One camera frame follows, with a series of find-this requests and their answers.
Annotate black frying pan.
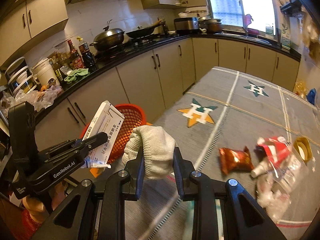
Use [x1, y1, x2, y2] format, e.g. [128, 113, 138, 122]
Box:
[126, 20, 163, 39]

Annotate soy sauce bottle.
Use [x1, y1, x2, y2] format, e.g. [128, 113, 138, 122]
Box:
[67, 40, 84, 69]

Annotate kitchen cabinets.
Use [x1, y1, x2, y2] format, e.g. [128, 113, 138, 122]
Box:
[1, 0, 68, 69]
[35, 35, 301, 150]

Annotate red snack packet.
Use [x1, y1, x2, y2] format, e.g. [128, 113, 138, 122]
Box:
[219, 146, 254, 176]

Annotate dark sauce bottle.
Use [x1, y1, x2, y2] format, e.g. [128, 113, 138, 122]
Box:
[76, 36, 97, 72]

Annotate white knit glove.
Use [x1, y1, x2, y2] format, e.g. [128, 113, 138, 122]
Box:
[121, 125, 176, 180]

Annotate plastic bags on counter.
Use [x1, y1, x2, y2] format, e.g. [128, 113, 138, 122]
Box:
[1, 85, 62, 117]

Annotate window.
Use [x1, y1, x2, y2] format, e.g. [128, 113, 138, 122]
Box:
[208, 0, 277, 36]

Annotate lower kitchen cabinets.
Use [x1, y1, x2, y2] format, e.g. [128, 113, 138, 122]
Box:
[35, 35, 301, 150]

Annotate wall shelf rack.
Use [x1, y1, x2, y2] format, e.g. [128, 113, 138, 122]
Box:
[280, 0, 302, 17]

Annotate red plastic basket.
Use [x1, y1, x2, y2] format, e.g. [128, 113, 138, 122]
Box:
[82, 101, 146, 167]

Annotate blue plastic object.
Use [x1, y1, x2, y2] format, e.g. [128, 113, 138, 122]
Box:
[306, 88, 317, 106]

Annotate white kettle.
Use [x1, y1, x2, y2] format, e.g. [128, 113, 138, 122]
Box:
[30, 57, 60, 86]

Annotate clear zip bag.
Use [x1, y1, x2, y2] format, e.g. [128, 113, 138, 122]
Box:
[271, 146, 308, 194]

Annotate upper kitchen cabinets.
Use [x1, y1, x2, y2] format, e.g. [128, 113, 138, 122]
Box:
[1, 0, 68, 69]

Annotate steel wok with lid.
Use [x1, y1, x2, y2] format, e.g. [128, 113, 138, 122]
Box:
[89, 20, 125, 51]

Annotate thin plastic bag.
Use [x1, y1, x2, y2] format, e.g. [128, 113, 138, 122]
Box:
[256, 173, 291, 223]

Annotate brown cooking pot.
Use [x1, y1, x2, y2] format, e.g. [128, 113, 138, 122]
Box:
[199, 17, 222, 33]

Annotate grey patterned tablecloth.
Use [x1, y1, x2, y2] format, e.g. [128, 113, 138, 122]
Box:
[125, 68, 319, 239]

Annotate hanging plastic bags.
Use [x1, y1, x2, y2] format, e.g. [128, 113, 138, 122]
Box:
[302, 12, 319, 64]

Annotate yellow square lid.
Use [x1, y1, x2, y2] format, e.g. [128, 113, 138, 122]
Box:
[293, 137, 313, 164]

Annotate rice cooker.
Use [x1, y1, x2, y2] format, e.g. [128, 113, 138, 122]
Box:
[174, 17, 199, 34]

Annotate white ointment box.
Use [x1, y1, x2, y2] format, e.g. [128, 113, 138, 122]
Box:
[83, 100, 125, 168]

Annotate red foot cream box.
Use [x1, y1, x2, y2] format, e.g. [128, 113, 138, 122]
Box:
[257, 136, 292, 168]

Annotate green cloth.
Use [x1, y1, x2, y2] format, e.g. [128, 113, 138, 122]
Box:
[64, 68, 88, 84]

